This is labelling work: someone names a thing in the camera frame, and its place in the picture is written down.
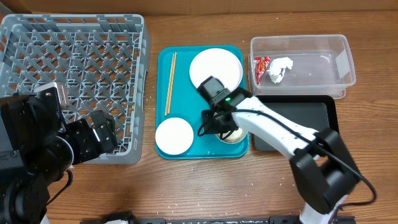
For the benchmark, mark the teal plastic tray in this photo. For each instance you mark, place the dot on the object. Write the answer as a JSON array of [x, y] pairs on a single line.
[[188, 105]]

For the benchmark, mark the wooden chopstick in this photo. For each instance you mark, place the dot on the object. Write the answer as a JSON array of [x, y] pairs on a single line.
[[169, 91], [173, 83]]

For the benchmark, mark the clear plastic bin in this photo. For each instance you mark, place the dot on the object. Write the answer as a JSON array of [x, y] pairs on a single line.
[[322, 65]]

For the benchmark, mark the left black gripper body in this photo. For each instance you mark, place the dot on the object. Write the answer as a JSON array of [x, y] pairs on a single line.
[[94, 137]]

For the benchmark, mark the small white plate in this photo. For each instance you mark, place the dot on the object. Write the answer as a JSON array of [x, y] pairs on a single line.
[[174, 136]]

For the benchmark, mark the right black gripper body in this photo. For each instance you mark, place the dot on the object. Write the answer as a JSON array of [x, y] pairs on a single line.
[[212, 126]]

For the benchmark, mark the white tissue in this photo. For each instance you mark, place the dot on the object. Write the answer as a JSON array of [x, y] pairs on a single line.
[[278, 67]]

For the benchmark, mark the red snack wrapper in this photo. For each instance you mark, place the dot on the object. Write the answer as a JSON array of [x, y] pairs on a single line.
[[261, 63]]

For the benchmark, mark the grey dish rack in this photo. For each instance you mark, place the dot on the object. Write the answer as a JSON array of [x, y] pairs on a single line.
[[102, 59]]

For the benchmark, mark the large white plate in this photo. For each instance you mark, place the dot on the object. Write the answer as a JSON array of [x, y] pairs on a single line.
[[219, 63]]

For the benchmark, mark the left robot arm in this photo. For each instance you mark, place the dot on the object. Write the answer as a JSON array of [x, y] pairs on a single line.
[[38, 147]]

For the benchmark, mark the grey bowl of rice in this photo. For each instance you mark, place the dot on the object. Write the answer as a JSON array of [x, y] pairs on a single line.
[[232, 137]]

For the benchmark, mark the black tray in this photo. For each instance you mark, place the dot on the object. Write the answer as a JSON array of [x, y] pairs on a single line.
[[313, 111]]

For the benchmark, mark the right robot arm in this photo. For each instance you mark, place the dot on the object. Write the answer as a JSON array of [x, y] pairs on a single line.
[[324, 171]]

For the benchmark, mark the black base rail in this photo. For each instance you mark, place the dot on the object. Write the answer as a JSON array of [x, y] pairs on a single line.
[[128, 217]]

